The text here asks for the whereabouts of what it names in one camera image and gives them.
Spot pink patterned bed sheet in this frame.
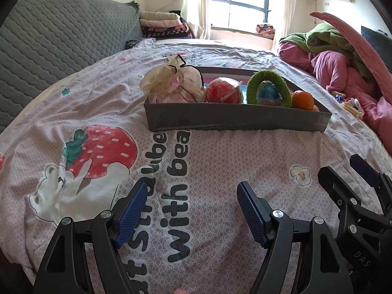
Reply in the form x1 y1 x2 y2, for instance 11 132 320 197
1 41 391 293

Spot pink and blue book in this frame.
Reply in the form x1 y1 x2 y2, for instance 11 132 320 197
199 67 256 93

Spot green garment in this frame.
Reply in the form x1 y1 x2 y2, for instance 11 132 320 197
278 23 373 80

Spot beige drawstring pouch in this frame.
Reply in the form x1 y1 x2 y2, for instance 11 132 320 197
140 54 205 104

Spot green fuzzy ring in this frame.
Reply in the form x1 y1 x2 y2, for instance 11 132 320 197
246 70 293 108

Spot grey quilted headboard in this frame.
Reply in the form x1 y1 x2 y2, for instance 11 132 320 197
1 0 143 130

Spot person's left hand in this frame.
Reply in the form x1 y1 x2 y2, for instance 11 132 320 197
174 289 189 294

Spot white curtain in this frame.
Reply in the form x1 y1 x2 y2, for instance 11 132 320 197
270 0 296 53
181 0 212 39

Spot colourful bag on windowsill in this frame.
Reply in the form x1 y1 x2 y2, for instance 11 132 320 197
256 23 275 39

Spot dark patterned cloth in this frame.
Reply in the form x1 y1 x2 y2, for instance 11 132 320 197
124 38 155 50

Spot stack of folded blankets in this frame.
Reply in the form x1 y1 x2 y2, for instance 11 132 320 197
140 11 195 40

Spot grey cardboard box tray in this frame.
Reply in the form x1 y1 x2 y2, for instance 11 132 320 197
144 70 331 132

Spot window with dark frame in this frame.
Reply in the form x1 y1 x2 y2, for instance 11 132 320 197
210 0 270 33

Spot pink quilt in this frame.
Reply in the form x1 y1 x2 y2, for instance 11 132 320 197
278 42 391 151

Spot black television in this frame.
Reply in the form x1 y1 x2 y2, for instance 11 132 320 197
361 26 392 71

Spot white right curtain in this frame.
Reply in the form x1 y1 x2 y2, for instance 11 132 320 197
270 0 296 53

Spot white left curtain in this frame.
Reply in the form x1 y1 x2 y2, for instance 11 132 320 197
181 0 212 39

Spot snack packets on bed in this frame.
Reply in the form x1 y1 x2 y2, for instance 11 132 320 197
331 91 364 120

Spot blue snack packet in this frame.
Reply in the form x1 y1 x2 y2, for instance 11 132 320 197
256 80 282 106

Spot red snack bag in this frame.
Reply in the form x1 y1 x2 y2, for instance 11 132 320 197
205 77 243 104

